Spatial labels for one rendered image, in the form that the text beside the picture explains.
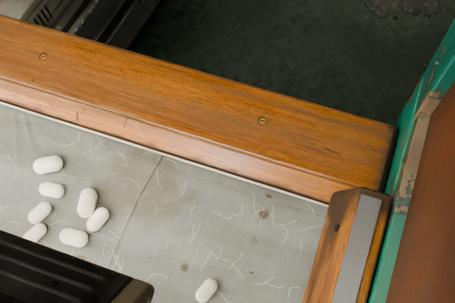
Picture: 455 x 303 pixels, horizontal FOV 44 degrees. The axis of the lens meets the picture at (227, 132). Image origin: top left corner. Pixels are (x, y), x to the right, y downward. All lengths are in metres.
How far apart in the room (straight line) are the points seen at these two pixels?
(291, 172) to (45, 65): 0.36
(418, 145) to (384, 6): 1.16
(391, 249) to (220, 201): 0.24
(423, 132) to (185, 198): 0.30
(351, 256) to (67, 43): 0.48
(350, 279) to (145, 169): 0.30
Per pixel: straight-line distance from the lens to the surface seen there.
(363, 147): 0.72
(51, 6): 1.31
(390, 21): 1.72
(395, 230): 0.58
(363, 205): 0.59
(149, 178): 0.73
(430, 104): 0.61
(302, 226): 0.71
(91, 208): 0.72
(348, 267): 0.58
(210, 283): 0.68
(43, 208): 0.74
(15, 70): 0.82
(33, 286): 0.36
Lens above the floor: 1.43
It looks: 69 degrees down
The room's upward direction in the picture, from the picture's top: 10 degrees counter-clockwise
